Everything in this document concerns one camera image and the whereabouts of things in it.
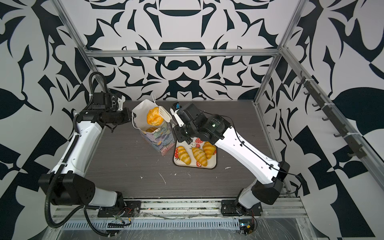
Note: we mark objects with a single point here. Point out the white floral paper bag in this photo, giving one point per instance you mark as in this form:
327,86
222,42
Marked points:
162,140

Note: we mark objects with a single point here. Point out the small circuit board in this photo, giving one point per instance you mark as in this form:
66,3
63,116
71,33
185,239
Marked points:
247,226

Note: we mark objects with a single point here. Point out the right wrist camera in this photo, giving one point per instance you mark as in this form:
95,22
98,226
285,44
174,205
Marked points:
176,106

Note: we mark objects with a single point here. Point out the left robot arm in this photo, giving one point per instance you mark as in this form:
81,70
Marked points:
66,185

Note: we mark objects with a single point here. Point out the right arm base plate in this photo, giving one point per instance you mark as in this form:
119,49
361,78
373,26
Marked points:
231,208

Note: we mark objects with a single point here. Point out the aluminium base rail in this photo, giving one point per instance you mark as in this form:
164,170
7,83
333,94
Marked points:
209,208

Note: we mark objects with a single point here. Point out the round bread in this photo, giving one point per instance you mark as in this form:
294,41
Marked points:
154,118

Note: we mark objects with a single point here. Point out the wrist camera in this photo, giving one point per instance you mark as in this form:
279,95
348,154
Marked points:
176,106
117,102

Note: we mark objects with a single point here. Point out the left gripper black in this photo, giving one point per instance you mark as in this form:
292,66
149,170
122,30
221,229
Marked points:
128,116

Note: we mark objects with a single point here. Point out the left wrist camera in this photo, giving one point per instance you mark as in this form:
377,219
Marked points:
117,102

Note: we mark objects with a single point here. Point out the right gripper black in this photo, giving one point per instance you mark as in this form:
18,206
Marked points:
179,136

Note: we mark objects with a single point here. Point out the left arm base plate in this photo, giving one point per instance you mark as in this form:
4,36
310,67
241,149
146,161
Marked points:
129,209

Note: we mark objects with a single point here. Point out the small croissant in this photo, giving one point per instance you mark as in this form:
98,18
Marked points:
151,130

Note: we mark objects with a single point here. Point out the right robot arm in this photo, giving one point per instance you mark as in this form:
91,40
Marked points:
269,173

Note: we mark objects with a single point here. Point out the white strawberry tray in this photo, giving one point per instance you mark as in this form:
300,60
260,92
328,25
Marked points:
198,143

